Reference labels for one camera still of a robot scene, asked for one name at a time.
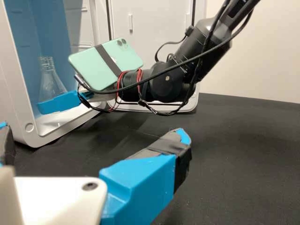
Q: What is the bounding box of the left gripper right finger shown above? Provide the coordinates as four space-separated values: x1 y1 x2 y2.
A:
98 127 193 225

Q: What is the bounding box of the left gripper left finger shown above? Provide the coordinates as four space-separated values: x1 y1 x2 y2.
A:
0 120 16 168

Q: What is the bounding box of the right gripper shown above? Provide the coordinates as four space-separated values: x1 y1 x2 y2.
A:
37 90 111 115

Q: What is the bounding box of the clear flask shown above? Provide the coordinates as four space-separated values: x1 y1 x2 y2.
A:
37 56 68 104

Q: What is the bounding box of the white incubator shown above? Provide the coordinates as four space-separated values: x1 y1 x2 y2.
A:
0 0 102 149

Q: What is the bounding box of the right wrist camera phone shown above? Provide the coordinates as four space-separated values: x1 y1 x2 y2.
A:
67 37 144 92

